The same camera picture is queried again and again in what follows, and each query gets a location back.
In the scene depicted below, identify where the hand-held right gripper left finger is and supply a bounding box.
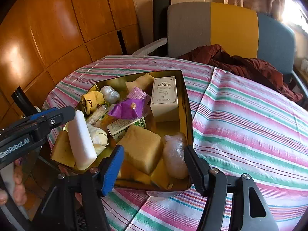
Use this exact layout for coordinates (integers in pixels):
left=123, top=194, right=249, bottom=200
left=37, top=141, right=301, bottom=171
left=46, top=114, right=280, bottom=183
left=32, top=144, right=126, bottom=231

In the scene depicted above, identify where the person's left hand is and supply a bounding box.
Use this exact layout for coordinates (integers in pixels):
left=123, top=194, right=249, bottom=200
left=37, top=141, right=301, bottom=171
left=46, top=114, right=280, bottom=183
left=0, top=165, right=27, bottom=207

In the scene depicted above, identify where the striped tablecloth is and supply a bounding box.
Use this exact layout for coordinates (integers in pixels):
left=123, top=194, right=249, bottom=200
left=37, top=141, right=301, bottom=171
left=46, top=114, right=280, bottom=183
left=42, top=55, right=308, bottom=231

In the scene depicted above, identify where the yellow knitted sock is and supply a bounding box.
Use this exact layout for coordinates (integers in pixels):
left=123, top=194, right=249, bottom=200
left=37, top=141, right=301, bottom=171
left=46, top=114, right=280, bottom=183
left=81, top=91, right=105, bottom=115

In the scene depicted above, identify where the black metal tube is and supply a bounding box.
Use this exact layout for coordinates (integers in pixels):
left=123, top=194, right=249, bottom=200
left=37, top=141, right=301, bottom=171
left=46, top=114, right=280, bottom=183
left=12, top=88, right=41, bottom=116

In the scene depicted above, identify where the gold metal tray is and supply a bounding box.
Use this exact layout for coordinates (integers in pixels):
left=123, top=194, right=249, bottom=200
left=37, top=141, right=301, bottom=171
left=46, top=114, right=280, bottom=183
left=50, top=70, right=194, bottom=198

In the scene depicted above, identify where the purple paper wrapper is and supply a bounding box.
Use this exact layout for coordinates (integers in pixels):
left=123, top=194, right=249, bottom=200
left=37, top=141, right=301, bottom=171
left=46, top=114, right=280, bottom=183
left=108, top=98, right=147, bottom=119

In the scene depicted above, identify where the maroon jacket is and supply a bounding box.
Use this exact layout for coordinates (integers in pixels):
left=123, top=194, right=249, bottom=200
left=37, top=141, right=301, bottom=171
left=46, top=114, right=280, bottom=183
left=179, top=44, right=304, bottom=103

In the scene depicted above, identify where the black rolled mat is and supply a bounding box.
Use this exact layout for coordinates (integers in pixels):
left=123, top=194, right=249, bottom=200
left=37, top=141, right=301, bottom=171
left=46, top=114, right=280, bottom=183
left=153, top=0, right=172, bottom=56

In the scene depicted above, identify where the white foam block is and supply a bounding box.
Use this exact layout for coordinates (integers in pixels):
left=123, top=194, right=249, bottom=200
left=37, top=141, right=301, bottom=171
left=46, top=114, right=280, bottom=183
left=67, top=110, right=98, bottom=171

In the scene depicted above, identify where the wooden wardrobe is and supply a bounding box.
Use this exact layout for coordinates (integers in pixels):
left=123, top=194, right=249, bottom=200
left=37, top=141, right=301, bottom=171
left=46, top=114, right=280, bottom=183
left=0, top=0, right=142, bottom=126

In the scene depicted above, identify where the grey yellow blue chair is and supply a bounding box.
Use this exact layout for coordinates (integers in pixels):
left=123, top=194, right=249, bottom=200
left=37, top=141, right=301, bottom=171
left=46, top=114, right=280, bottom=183
left=132, top=2, right=308, bottom=97

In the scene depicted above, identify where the clear snack packet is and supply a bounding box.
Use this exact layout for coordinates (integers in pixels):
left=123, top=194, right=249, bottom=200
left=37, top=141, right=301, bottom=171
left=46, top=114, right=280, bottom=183
left=86, top=105, right=116, bottom=126

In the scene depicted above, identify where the white cloth ball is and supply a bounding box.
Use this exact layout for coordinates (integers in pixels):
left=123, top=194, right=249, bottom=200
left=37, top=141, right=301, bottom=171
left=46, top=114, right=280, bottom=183
left=87, top=124, right=108, bottom=155

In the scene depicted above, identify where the white plastic bundle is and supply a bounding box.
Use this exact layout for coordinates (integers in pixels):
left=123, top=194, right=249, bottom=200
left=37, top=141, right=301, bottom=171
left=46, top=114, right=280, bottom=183
left=100, top=85, right=121, bottom=104

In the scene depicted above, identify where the green and white box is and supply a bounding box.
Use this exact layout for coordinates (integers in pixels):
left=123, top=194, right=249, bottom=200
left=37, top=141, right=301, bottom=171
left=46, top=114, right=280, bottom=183
left=106, top=117, right=147, bottom=143

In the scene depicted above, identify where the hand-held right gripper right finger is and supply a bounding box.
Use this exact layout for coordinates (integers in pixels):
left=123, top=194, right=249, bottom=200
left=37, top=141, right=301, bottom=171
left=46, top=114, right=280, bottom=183
left=183, top=145, right=281, bottom=231

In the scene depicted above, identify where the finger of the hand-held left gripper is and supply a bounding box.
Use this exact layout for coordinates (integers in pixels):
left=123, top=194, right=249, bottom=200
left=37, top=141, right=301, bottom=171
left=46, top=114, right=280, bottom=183
left=31, top=105, right=76, bottom=136
left=23, top=107, right=60, bottom=124

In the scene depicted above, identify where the plastic pinkish roll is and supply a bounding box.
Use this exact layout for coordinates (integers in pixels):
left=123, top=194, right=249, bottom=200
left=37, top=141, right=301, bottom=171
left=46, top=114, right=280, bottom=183
left=162, top=132, right=190, bottom=180

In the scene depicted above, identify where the tall cream box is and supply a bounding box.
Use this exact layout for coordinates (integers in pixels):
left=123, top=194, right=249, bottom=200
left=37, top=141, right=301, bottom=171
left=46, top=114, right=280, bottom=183
left=150, top=76, right=179, bottom=123

